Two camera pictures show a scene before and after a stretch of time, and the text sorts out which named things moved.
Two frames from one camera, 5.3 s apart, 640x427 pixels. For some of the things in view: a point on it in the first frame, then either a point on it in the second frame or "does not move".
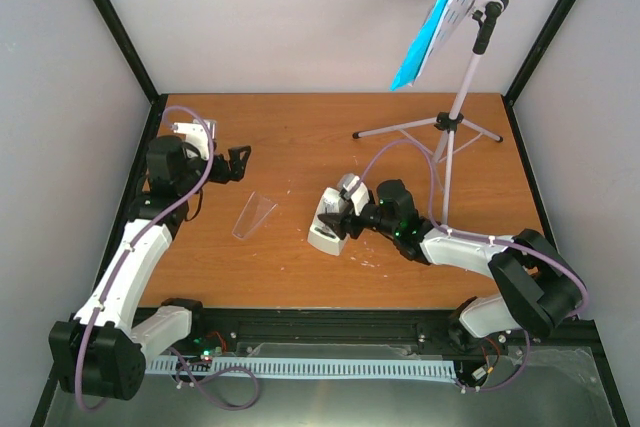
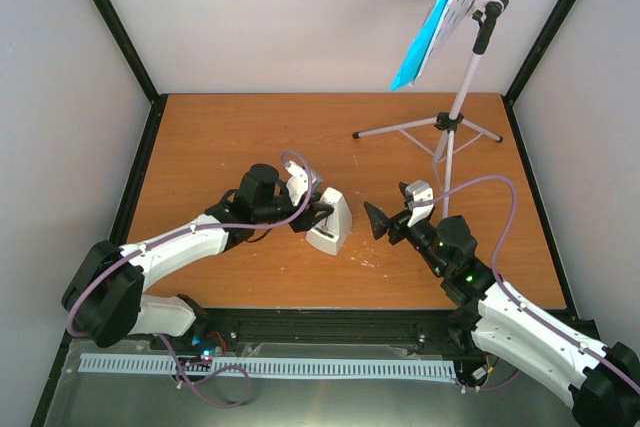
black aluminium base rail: (326, 330) does not move
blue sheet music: (409, 65) does not move
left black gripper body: (220, 175) -> (268, 214)
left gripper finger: (238, 159) -> (313, 213)
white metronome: (322, 235) does not move
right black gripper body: (355, 230) -> (400, 219)
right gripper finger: (334, 221) -> (403, 187)
